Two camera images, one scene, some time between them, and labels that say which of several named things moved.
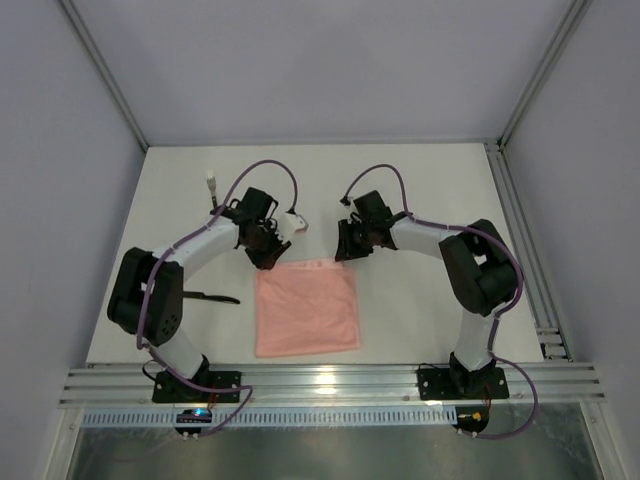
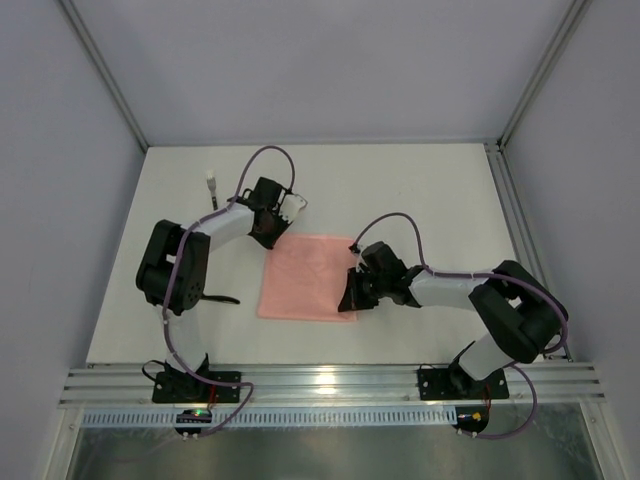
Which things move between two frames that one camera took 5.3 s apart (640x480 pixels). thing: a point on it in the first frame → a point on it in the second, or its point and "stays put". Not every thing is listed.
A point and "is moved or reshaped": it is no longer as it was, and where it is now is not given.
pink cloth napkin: (305, 306) is moved or reshaped
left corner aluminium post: (102, 71) stays put
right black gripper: (353, 240) → (360, 288)
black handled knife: (224, 299) stays put
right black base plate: (458, 384) stays put
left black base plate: (168, 388) stays put
